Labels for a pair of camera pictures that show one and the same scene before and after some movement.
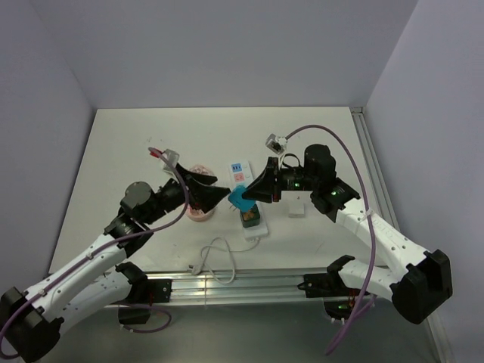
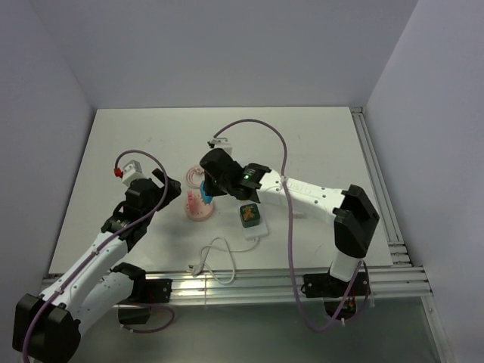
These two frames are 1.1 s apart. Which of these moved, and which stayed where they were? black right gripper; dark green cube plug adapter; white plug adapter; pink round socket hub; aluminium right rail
Moved: black right gripper
Stayed: white plug adapter; aluminium right rail; pink round socket hub; dark green cube plug adapter
